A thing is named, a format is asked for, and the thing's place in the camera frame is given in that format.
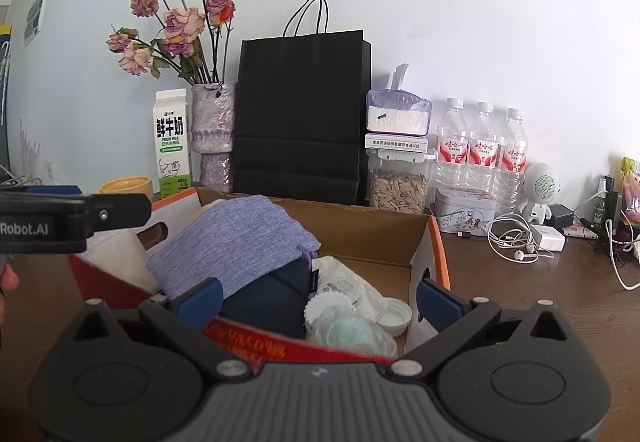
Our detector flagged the water bottle red label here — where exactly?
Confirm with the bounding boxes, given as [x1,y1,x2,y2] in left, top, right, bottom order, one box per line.
[491,108,528,215]
[465,102,499,193]
[436,97,469,188]

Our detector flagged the small green bottle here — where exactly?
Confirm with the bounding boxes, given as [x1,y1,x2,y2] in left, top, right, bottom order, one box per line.
[592,193,606,229]

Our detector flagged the black power adapter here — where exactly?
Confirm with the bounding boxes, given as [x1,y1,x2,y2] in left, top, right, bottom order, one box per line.
[544,203,574,231]

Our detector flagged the black stand device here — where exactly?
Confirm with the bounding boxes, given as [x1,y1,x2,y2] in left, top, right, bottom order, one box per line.
[601,175,623,236]

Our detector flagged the paper sheet on wall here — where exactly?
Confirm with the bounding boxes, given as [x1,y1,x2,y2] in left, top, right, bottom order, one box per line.
[23,0,47,46]

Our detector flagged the purple white ceramic vase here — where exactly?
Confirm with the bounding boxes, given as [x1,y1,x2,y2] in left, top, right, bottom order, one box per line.
[191,83,234,193]

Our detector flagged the white plastic jar lid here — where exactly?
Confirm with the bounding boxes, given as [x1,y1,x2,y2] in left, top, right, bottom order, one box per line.
[376,298,413,338]

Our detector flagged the red cardboard box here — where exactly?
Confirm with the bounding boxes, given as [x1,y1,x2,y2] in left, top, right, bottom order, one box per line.
[68,188,450,370]

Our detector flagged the lavender knitted cloth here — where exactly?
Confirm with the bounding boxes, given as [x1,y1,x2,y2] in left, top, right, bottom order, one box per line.
[146,196,321,299]

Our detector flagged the white charging cable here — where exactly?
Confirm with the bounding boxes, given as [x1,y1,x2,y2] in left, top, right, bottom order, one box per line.
[574,190,640,291]

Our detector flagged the white green milk carton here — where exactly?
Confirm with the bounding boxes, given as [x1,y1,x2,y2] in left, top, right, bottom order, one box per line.
[153,88,192,198]

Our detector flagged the pale green plastic bag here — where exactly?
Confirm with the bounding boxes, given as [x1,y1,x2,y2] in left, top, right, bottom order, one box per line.
[309,305,397,358]

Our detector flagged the person's left hand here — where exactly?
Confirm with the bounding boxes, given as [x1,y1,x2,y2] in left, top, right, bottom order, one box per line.
[0,264,20,325]

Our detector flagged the yellow pink snack bag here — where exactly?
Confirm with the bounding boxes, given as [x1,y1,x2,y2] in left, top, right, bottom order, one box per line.
[620,157,640,225]

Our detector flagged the right water bottle red label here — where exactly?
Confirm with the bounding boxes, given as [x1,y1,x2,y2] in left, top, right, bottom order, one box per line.
[491,108,528,215]

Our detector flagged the clear container of seeds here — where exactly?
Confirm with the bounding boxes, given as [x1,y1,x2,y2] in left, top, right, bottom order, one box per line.
[368,149,433,214]

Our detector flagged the white plastic bag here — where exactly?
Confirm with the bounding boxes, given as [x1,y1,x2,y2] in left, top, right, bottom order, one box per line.
[312,257,388,321]

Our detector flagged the dried pink rose bouquet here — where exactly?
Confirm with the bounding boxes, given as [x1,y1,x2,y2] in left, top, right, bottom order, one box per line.
[106,0,236,85]

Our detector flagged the small white robot toy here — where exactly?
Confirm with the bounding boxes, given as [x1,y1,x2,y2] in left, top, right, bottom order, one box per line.
[518,163,561,225]

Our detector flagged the white wired earphones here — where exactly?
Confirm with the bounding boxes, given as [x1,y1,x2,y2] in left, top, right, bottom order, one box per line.
[484,212,554,265]

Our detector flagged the tissue pack in plastic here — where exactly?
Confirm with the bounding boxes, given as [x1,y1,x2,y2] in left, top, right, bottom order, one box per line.
[366,64,432,136]

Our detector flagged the yellow ceramic mug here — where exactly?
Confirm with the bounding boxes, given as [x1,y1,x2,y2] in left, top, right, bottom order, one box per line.
[100,175,154,201]

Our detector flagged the white power adapter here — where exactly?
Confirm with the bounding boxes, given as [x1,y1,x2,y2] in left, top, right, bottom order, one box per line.
[530,224,566,252]

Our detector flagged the middle water bottle red label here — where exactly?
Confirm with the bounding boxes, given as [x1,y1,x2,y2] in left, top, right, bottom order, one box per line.
[465,102,499,193]

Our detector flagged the black paper shopping bag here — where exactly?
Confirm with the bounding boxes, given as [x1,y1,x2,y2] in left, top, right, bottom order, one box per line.
[232,0,371,206]

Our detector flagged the dark navy cloth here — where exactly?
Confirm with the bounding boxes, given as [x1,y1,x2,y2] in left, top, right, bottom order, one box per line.
[220,258,318,339]

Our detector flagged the flat white printed box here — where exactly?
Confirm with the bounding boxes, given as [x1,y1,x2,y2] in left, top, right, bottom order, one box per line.
[364,133,428,154]

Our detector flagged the left water bottle red label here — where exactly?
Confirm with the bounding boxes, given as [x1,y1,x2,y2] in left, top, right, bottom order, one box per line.
[436,97,469,188]

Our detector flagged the white decorated tin box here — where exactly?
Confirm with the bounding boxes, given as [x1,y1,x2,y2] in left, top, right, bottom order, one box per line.
[431,187,497,236]

